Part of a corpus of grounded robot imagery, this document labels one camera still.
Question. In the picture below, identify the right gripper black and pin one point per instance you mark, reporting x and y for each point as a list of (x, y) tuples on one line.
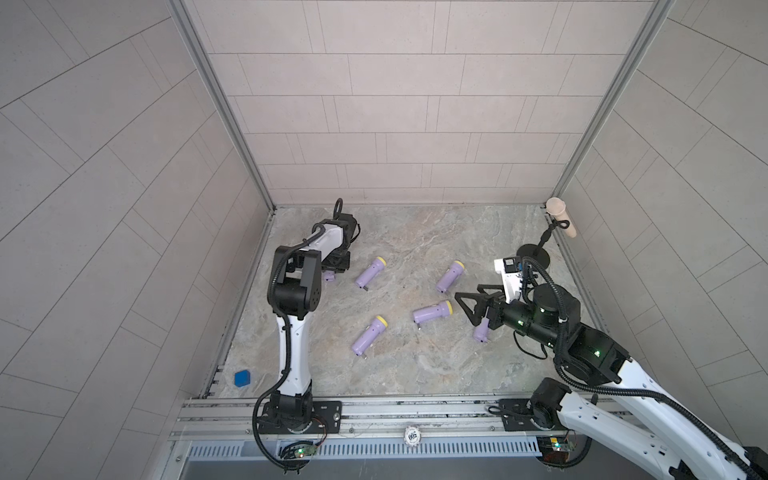
[(496, 304)]

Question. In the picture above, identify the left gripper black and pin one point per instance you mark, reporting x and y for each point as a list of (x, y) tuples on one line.
[(342, 268)]

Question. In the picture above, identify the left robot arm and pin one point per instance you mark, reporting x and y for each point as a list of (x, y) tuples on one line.
[(294, 293)]

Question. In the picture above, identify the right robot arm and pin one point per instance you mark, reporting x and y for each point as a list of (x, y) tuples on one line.
[(600, 391)]

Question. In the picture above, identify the black round stand base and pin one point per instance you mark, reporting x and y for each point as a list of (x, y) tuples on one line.
[(536, 252)]

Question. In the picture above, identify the beige microphone on stand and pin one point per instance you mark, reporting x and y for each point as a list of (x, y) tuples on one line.
[(557, 209)]

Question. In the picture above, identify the blue hexagonal piece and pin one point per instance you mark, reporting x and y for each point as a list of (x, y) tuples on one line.
[(242, 378)]

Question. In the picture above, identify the right circuit board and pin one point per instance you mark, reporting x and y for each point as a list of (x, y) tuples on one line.
[(555, 450)]

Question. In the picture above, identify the circuit board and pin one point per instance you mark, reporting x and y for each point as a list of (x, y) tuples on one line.
[(555, 450), (299, 450)]

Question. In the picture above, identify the left circuit board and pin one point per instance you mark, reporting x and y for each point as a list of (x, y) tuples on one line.
[(299, 450)]

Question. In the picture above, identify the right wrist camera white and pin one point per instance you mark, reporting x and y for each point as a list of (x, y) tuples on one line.
[(510, 270)]

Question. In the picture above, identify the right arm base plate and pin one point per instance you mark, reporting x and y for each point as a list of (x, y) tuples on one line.
[(519, 415)]

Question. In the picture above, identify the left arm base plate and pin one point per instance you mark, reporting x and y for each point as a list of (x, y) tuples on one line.
[(299, 418)]

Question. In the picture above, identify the aluminium rail frame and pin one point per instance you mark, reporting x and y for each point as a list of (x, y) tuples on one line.
[(362, 417)]

